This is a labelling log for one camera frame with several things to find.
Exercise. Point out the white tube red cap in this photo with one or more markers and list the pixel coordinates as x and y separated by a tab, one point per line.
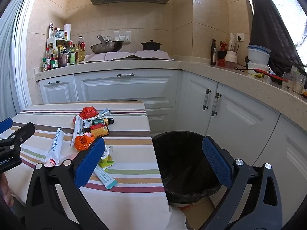
78	131

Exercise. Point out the white kitchen cabinet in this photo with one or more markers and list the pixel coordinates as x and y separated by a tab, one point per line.
120	88

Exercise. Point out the dark olive oil bottle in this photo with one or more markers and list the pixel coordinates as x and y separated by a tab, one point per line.
213	55

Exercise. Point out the striped tablecloth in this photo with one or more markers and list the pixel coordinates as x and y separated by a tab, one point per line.
134	153

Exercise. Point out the white stove cloth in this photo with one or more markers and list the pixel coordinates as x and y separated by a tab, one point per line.
96	57
153	54

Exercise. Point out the black red grinder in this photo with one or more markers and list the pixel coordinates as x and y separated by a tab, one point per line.
221	60

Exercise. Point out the black lidded pot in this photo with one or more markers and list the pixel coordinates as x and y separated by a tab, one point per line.
151	46

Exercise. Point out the large white toothpaste tube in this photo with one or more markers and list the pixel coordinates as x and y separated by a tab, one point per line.
56	146

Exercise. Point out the white bag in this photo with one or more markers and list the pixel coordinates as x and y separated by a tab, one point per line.
232	42

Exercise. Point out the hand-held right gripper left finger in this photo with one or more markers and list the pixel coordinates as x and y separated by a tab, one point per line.
90	163

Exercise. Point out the white container blue lid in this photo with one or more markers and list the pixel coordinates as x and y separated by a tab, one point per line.
257	56

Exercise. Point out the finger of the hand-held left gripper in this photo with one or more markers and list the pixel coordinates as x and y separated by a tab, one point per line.
5	124
24	130

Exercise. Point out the brown bottle yellow label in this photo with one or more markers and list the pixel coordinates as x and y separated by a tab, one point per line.
99	131

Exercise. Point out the black waste bin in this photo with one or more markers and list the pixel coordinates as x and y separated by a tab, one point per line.
182	158

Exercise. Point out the white jar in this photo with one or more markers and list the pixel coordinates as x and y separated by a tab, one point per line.
231	57

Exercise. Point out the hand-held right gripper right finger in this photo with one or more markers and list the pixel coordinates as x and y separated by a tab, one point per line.
217	163

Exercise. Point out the white wall socket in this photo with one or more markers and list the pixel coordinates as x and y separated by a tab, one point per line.
240	37

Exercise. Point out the orange plastic bag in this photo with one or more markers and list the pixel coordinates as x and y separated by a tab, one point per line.
82	142
88	112

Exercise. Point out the white plastic container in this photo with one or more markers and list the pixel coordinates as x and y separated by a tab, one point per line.
257	67

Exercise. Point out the white teal tube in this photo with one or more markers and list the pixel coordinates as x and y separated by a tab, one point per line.
105	177

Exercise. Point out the window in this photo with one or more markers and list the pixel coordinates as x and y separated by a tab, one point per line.
287	12

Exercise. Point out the paper towel roll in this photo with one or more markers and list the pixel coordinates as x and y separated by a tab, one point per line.
67	31

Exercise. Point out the white wall hook rack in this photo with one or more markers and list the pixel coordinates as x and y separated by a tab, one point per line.
122	37

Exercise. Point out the white spice rack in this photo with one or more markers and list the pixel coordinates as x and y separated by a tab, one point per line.
56	40

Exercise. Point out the small white blue tube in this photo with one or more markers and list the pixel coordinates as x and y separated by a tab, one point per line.
105	112

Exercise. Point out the person's left hand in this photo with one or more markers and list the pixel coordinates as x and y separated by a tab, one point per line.
6	191

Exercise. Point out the red packet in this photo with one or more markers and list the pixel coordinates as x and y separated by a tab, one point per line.
224	45

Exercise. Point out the metal wok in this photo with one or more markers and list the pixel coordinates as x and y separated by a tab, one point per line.
108	47

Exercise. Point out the yellow green wrapper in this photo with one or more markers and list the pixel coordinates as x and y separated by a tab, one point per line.
259	75

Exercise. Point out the dark curtain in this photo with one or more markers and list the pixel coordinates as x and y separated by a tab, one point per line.
271	28

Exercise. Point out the white door frame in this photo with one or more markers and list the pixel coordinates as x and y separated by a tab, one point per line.
22	64

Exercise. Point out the yellow green packet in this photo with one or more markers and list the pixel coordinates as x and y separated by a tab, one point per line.
108	163

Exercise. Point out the dark bottle green label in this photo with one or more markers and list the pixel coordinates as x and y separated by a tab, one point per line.
103	121

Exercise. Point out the group of condiment bottles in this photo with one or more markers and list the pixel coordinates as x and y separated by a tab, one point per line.
72	56

